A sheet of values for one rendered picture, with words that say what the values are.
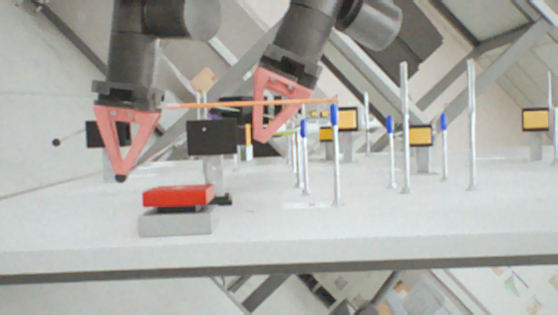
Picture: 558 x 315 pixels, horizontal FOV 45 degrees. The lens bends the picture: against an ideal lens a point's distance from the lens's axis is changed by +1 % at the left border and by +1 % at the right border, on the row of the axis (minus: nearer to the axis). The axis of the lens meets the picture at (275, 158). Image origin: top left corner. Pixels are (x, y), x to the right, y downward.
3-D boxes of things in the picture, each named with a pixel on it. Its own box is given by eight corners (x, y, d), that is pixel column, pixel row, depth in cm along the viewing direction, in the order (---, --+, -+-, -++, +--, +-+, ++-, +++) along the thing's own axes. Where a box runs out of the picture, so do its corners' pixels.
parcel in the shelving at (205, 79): (186, 83, 759) (205, 65, 757) (191, 84, 800) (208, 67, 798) (207, 103, 760) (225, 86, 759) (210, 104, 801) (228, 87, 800)
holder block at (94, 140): (59, 182, 111) (56, 122, 111) (134, 179, 111) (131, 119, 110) (49, 184, 107) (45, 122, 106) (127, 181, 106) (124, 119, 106)
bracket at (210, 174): (205, 196, 79) (203, 154, 79) (226, 195, 79) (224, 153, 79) (203, 200, 75) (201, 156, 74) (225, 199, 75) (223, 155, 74)
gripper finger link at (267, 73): (284, 151, 80) (315, 77, 80) (288, 154, 73) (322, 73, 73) (231, 128, 80) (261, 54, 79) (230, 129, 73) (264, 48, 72)
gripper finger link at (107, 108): (156, 173, 81) (165, 96, 80) (147, 179, 74) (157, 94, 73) (100, 166, 80) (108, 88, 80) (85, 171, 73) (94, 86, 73)
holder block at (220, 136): (189, 155, 79) (187, 120, 78) (237, 153, 79) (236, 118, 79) (186, 156, 74) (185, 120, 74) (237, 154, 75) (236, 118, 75)
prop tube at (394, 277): (360, 313, 150) (443, 201, 148) (358, 310, 153) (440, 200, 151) (372, 322, 150) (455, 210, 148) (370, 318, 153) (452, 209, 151)
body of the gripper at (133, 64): (163, 106, 81) (170, 44, 81) (151, 105, 71) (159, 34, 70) (110, 99, 81) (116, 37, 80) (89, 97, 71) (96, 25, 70)
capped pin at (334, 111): (327, 205, 66) (322, 95, 65) (340, 204, 66) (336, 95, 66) (335, 206, 64) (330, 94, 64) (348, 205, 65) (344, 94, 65)
